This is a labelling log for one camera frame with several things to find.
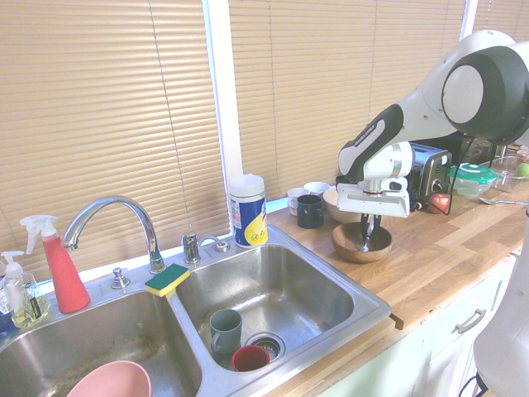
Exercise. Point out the green apple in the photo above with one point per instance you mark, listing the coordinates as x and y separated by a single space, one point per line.
522 170

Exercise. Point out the plastic container green lid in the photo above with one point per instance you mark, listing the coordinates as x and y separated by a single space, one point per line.
473 178

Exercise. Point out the red spray bottle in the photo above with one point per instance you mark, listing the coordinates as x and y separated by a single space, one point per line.
62 281

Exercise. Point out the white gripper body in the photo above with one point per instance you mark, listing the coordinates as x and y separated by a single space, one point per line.
372 202

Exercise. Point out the silver black toaster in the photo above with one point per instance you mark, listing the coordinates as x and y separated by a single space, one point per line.
430 165

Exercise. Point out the black kitchen appliance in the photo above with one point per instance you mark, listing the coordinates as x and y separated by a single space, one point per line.
456 144

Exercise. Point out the stainless steel double sink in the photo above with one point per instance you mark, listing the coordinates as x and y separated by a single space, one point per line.
289 289

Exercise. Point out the wooden bowl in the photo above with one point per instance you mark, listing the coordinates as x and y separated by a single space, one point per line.
382 248

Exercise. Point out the white mug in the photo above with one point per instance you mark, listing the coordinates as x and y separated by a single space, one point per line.
293 198
317 188

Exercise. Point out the red mug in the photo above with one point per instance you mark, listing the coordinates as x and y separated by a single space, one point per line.
248 360

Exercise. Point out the red apple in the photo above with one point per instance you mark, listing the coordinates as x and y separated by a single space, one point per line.
439 203

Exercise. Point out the Lysol wipes canister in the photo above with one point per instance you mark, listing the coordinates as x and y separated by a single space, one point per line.
248 215

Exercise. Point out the metal spoon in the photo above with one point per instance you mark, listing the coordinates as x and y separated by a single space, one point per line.
487 201
366 248

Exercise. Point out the chrome gooseneck faucet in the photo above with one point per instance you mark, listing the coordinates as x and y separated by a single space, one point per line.
124 202

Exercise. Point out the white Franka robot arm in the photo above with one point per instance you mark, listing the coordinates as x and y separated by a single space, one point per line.
475 82

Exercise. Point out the tan window blind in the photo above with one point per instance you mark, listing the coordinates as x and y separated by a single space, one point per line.
330 82
103 124
500 16

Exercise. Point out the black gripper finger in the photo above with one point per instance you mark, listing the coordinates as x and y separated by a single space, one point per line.
365 229
375 229

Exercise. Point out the yellow green sponge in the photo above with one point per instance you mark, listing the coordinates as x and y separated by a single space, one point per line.
167 280

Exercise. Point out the grey-green mug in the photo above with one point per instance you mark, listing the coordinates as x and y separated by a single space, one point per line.
227 331

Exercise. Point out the metal sink drain strainer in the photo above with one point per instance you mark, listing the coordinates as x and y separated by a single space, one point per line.
270 342

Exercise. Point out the pink bowl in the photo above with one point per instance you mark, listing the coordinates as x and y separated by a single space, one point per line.
115 380

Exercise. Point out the chrome sink sprayer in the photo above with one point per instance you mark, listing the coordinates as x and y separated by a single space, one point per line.
221 246

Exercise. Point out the chrome faucet knob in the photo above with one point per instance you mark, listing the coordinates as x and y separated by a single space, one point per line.
120 279

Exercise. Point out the clear hand soap pump bottle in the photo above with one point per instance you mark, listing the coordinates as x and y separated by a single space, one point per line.
25 308

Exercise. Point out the dark blue mug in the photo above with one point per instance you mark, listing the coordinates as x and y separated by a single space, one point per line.
310 213

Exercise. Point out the beige bowl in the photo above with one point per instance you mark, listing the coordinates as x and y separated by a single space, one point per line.
330 207

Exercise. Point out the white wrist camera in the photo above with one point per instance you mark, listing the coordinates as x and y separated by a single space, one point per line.
394 185

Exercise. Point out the white base cabinet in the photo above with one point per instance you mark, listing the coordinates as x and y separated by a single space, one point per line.
413 364

